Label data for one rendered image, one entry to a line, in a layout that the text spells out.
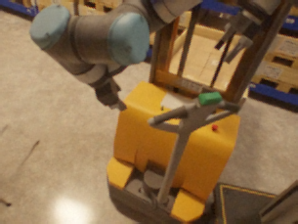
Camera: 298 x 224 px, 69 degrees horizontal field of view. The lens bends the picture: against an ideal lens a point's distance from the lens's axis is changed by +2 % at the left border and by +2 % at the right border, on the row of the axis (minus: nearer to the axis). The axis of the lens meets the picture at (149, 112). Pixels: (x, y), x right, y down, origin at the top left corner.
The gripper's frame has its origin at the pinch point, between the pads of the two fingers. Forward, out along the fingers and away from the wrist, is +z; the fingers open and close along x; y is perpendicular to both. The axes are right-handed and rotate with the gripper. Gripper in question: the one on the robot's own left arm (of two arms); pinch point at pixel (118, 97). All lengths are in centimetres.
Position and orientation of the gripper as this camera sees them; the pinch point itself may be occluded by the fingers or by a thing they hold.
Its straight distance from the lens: 71.0
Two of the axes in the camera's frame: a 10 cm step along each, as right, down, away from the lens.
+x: 3.2, 8.5, -4.3
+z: 2.7, 3.5, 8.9
